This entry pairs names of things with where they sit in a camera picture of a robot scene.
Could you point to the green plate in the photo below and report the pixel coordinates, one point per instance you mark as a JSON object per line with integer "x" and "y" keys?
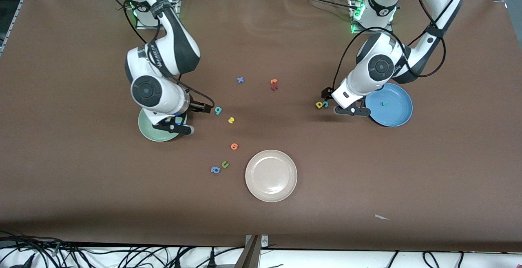
{"x": 163, "y": 136}

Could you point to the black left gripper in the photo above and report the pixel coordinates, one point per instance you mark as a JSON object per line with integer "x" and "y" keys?
{"x": 326, "y": 93}

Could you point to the dark red letter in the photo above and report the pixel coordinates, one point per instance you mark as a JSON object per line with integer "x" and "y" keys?
{"x": 274, "y": 88}

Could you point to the brown table cover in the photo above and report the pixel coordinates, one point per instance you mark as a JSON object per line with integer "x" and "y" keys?
{"x": 261, "y": 219}

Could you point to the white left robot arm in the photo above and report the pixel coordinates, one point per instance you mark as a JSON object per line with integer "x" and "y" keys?
{"x": 381, "y": 66}

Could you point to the white paper scrap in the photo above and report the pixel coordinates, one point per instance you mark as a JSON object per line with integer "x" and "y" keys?
{"x": 380, "y": 217}

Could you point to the beige plate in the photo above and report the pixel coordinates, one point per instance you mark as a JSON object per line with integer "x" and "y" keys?
{"x": 271, "y": 176}

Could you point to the small metal bracket plate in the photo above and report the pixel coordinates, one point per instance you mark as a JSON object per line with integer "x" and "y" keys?
{"x": 264, "y": 241}

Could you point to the black power plug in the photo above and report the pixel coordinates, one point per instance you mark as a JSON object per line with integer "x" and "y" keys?
{"x": 212, "y": 260}
{"x": 178, "y": 263}

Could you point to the orange letter e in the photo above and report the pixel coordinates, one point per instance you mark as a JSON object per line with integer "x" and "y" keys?
{"x": 232, "y": 146}

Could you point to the green letter u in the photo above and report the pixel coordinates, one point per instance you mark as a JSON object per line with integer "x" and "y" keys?
{"x": 224, "y": 166}

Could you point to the teal letter g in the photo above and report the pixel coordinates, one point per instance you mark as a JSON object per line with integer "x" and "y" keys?
{"x": 218, "y": 112}

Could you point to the blue plate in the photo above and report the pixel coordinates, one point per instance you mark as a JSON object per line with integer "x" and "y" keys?
{"x": 393, "y": 113}

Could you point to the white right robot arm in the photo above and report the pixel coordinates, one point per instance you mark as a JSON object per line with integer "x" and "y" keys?
{"x": 147, "y": 90}

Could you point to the blue letter a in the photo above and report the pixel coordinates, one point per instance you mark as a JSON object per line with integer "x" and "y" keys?
{"x": 213, "y": 170}

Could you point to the aluminium profile beam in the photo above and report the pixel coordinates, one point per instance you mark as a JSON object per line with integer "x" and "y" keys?
{"x": 249, "y": 258}

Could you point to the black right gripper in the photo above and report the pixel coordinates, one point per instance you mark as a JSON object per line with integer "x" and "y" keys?
{"x": 198, "y": 107}

